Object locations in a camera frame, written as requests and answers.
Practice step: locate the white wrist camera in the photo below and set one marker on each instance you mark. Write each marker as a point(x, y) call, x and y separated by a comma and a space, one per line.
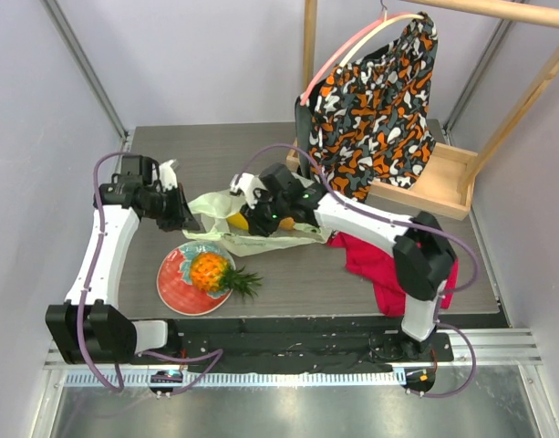
point(166, 175)
point(247, 185)

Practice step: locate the fake yellow mango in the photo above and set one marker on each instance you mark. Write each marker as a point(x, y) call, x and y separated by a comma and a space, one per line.
point(239, 221)

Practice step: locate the orange patterned garment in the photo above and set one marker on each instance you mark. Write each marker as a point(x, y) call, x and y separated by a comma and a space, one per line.
point(364, 120)

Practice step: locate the pink and white hanger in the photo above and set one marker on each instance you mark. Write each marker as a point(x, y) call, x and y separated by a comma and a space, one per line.
point(351, 47)

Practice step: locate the pale green plastic bag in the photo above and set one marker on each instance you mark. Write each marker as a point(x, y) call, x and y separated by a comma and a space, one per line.
point(219, 215)

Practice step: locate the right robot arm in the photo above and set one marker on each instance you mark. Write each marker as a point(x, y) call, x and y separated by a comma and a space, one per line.
point(423, 259)

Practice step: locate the wooden clothes rack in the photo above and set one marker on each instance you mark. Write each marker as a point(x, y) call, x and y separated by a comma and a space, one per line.
point(447, 185)

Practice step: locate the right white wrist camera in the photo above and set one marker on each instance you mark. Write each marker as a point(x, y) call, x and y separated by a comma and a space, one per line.
point(247, 185)

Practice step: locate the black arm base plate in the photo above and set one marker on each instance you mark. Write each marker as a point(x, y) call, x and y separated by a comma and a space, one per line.
point(283, 345)

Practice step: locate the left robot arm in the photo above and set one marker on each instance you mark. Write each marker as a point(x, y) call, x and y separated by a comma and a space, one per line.
point(88, 326)

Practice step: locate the fake pineapple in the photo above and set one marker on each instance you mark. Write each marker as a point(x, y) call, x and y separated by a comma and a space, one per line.
point(213, 273)

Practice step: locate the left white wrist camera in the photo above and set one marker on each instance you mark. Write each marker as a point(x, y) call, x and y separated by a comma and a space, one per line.
point(166, 175)

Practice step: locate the red cloth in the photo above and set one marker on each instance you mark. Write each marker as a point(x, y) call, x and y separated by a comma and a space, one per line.
point(373, 264)

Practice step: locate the white slotted cable duct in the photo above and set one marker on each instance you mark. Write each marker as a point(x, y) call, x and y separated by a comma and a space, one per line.
point(156, 378)

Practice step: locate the red and teal plate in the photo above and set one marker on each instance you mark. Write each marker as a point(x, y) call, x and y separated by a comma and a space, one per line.
point(175, 287)

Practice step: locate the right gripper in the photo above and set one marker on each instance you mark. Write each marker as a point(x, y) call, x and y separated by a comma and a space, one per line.
point(256, 222)

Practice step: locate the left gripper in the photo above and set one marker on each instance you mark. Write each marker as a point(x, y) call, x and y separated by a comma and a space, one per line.
point(177, 221)

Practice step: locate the fake orange fruit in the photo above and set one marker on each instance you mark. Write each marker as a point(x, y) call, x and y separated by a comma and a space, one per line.
point(287, 224)

